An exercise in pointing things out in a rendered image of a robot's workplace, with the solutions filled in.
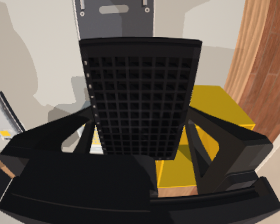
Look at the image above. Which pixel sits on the yellow box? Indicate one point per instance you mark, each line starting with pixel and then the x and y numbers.
pixel 216 102

